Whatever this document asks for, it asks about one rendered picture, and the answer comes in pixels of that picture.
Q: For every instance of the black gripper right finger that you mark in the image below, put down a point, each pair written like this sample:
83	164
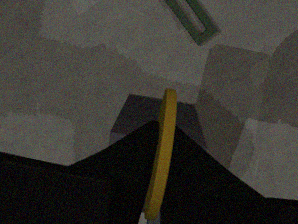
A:
199	190

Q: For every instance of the dark grey box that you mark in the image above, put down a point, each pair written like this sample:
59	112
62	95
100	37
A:
144	108

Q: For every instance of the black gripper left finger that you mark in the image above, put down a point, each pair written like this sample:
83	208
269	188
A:
106	188

